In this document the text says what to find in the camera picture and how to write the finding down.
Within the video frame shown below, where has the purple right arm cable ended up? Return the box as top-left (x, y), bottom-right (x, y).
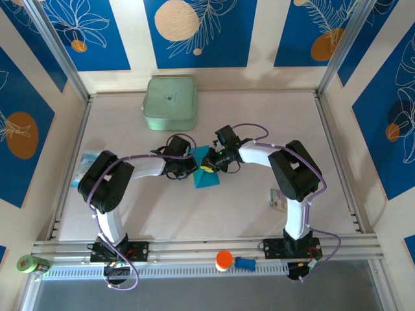
top-left (231, 122), bottom-right (342, 282)

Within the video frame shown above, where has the clear plastic packet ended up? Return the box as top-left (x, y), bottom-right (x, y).
top-left (73, 150), bottom-right (100, 187)

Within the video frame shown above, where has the long aluminium table rail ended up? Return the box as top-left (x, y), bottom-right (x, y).
top-left (31, 235), bottom-right (383, 260)

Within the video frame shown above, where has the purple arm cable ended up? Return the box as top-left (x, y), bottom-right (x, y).
top-left (86, 133), bottom-right (198, 290)
top-left (231, 122), bottom-right (342, 282)

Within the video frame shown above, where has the white slotted cable duct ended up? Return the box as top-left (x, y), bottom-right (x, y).
top-left (41, 262), bottom-right (290, 279)

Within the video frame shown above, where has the printed card packet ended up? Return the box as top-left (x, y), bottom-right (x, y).
top-left (268, 187), bottom-right (288, 213)

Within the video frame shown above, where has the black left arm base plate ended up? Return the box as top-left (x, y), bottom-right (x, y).
top-left (89, 241), bottom-right (150, 263)

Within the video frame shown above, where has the aluminium frame post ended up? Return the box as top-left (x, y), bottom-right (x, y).
top-left (319, 0), bottom-right (379, 97)
top-left (24, 0), bottom-right (91, 101)

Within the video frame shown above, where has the black wired connector box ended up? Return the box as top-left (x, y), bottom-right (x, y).
top-left (287, 261), bottom-right (309, 281)
top-left (102, 259), bottom-right (133, 286)

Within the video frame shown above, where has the blue bone-shaped object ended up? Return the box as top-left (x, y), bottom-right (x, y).
top-left (234, 257), bottom-right (257, 271)

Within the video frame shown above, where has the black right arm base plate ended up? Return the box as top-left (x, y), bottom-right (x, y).
top-left (262, 238), bottom-right (322, 260)

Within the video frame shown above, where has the green tape roll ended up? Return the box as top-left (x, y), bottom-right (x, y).
top-left (16, 254), bottom-right (53, 277)

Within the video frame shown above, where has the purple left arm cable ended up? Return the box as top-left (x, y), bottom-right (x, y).
top-left (86, 133), bottom-right (198, 290)

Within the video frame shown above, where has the turquoise square paper sheet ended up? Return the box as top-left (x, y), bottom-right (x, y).
top-left (189, 145), bottom-right (222, 189)

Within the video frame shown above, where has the pale green zip case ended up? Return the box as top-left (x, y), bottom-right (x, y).
top-left (140, 76), bottom-right (198, 132)

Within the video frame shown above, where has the aluminium side rail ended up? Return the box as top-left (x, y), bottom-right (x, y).
top-left (313, 90), bottom-right (364, 234)
top-left (47, 93), bottom-right (93, 241)

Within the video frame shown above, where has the white jar orange lid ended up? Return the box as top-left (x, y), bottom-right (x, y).
top-left (215, 249), bottom-right (233, 273)

